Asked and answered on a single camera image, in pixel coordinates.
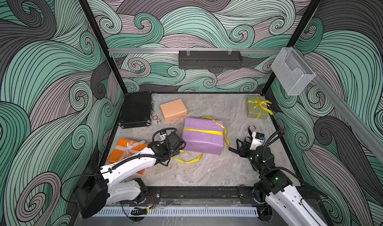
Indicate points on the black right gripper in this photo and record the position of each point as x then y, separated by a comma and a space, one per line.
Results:
245, 148

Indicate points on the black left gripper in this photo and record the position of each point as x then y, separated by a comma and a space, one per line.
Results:
176, 152

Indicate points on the yellow ribbon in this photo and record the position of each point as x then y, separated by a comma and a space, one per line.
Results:
261, 104
206, 133

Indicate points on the purple gift box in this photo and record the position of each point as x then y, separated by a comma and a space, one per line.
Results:
203, 136

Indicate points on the peach gift box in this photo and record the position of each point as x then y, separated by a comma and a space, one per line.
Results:
173, 110

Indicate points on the black ribbon gold lettering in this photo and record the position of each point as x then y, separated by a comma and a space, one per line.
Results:
251, 132

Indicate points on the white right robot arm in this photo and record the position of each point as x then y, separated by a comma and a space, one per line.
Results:
275, 190

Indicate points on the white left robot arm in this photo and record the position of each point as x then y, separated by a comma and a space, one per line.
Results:
101, 186

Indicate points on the orange gift box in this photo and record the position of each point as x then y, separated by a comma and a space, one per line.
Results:
115, 155

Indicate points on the small metal rings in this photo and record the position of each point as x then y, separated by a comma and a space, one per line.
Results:
157, 119

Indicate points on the black case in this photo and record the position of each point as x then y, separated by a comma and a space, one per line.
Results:
137, 110

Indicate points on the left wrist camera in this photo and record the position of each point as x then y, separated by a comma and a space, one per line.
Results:
163, 135

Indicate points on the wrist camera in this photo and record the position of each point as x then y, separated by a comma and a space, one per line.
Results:
257, 140
163, 135

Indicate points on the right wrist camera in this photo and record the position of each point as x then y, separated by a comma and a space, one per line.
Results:
257, 140

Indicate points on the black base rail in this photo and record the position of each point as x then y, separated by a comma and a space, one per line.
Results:
194, 193

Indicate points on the white slotted cable duct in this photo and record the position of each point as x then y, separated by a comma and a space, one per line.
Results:
183, 212

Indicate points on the black perforated wall tray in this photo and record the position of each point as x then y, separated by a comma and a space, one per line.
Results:
212, 60

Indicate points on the clear acrylic wall holder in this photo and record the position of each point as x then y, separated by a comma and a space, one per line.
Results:
292, 70

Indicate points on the black frame post left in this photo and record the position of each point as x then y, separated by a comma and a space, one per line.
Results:
95, 28

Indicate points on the black frame post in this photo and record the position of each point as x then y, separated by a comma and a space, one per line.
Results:
95, 28
306, 14

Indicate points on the aluminium rail right wall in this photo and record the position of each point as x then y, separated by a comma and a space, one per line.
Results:
330, 83

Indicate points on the black frame post right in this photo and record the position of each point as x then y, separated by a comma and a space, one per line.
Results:
306, 14

